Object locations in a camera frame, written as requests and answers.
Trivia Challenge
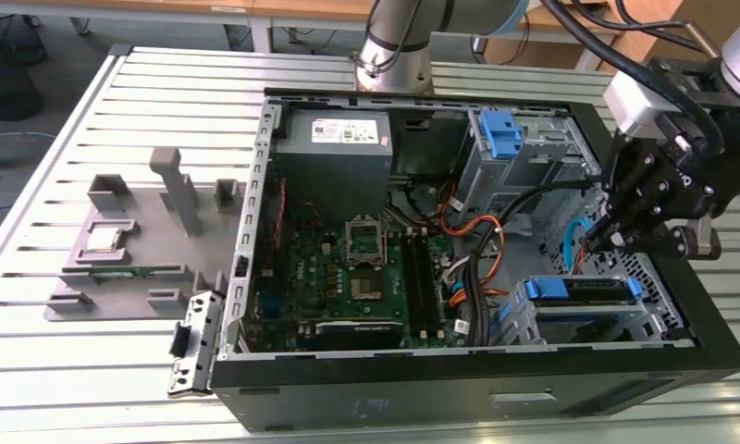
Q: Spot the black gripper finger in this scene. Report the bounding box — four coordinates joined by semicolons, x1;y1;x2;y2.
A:
610;216;725;261
583;133;674;254

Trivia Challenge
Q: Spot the blue data wire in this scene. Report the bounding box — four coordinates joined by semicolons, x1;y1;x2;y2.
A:
565;216;594;275

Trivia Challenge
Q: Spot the grey metal disk bay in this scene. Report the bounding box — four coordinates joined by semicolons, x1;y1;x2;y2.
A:
490;275;686;347

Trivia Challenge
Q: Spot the grey metal drive cage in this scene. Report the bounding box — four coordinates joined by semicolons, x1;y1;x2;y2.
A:
459;106;598;226

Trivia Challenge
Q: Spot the blue plastic drive latch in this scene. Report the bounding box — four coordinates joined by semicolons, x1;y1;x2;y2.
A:
479;109;525;159

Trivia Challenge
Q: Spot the wooden cabinet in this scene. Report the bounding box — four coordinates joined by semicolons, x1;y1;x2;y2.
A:
638;0;740;75

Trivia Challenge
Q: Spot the metal socket cover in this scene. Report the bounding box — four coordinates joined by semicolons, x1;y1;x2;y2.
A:
343;216;389;270

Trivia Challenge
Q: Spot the CPU socket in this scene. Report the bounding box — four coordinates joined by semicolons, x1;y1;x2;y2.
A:
350;270;389;302

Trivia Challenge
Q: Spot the grey power supply unit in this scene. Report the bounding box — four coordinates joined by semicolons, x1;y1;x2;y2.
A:
275;108;397;221

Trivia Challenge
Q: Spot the black graphics card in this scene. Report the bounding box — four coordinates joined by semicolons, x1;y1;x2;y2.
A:
295;318;406;352

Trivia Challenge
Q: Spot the green motherboard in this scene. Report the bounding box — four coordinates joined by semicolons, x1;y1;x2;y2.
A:
246;216;474;351

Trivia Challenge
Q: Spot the black PC case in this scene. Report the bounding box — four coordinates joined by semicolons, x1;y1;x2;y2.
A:
207;86;740;434

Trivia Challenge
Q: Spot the blue expansion slot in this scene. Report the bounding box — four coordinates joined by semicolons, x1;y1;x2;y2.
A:
259;295;285;321

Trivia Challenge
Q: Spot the grey parts rack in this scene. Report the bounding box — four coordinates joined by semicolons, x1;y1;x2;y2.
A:
42;146;248;323

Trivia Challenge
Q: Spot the green RAM stick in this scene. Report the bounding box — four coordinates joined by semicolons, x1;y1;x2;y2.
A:
60;264;180;281

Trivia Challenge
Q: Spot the silver CPU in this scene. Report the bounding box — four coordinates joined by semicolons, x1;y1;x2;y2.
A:
91;226;124;253

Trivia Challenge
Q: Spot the black round bin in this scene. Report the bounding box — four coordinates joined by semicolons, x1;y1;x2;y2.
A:
0;64;46;123

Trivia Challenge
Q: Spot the black mesh wastebasket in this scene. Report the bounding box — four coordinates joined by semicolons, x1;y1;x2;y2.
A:
0;12;50;68

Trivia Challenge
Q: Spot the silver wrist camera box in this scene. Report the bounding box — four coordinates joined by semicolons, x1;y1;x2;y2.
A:
602;68;683;136

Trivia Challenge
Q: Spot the black wrist mount bracket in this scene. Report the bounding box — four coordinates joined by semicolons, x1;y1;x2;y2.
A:
645;55;740;112

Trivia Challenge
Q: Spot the multicoloured power wire bundle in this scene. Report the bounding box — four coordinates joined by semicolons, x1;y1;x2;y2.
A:
382;178;598;348

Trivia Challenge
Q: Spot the red twisted fan wire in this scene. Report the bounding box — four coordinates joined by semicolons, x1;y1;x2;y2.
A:
270;179;289;274

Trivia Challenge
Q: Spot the grey card retention bracket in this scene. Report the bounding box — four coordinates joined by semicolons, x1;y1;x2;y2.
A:
166;289;224;399

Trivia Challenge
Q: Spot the wooden desk white frame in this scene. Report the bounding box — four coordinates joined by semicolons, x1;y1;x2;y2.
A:
0;0;375;55

